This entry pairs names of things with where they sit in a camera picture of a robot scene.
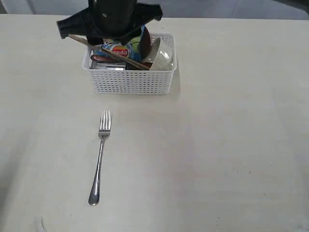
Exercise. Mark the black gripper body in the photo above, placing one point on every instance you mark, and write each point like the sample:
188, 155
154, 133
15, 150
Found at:
121, 20

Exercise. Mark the brown wooden chopstick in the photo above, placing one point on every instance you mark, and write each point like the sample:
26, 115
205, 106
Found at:
78, 38
125, 60

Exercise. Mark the white perforated plastic basket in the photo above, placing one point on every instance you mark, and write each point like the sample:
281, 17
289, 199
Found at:
133, 82

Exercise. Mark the silver metal fork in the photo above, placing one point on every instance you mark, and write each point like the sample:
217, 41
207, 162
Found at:
103, 133

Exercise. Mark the silver metal table knife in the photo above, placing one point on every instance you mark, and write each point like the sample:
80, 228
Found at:
93, 47

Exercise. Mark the blue potato chips bag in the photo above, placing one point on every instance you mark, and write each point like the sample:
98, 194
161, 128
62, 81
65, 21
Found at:
130, 50

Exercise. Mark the dark brown round plate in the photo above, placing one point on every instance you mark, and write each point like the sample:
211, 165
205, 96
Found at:
145, 44

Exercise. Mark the silver foil packet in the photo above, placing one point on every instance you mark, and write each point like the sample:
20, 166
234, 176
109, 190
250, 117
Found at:
100, 65

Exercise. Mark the dark brown wooden spoon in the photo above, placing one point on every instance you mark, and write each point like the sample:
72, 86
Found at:
103, 59

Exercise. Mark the pale green ceramic bowl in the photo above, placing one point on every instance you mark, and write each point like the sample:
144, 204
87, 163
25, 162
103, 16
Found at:
160, 56

